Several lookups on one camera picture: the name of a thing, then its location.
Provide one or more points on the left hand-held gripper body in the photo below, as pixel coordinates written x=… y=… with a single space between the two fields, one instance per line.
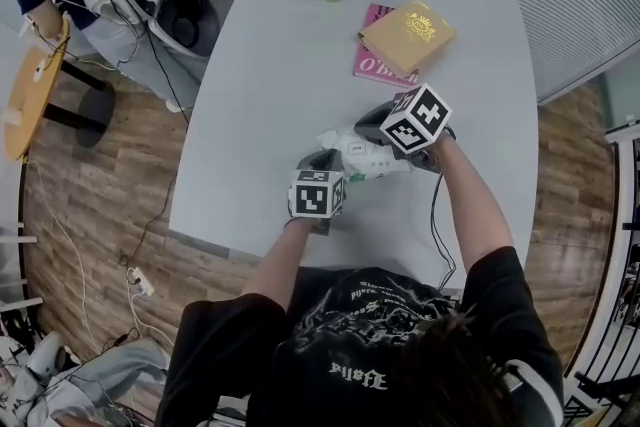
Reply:
x=315 y=200

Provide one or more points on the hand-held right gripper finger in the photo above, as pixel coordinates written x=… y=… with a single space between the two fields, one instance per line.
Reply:
x=375 y=117
x=375 y=137

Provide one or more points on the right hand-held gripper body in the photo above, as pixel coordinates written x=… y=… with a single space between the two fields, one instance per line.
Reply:
x=417 y=120

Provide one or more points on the white wet wipe pack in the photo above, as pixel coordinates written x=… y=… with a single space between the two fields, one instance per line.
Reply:
x=372 y=165

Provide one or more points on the person's left forearm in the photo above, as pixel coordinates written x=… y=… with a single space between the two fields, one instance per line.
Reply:
x=285 y=260

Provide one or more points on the person's right forearm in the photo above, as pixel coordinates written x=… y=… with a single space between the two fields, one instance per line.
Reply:
x=475 y=205

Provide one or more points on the pink book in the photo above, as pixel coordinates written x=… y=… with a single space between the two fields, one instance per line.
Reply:
x=372 y=67

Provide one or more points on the yellow hardcover book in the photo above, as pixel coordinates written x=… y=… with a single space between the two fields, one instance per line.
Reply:
x=407 y=35

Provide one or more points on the white square table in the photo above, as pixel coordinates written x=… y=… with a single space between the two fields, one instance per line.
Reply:
x=280 y=80

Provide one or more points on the person's black printed t-shirt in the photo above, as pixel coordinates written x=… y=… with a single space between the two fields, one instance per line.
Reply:
x=350 y=345

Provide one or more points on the white power strip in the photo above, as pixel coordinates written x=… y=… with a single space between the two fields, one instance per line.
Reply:
x=141 y=281

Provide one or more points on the black metal railing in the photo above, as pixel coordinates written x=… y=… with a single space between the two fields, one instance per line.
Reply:
x=615 y=265

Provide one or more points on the round wooden side table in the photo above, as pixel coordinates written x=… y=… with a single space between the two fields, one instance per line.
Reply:
x=30 y=100

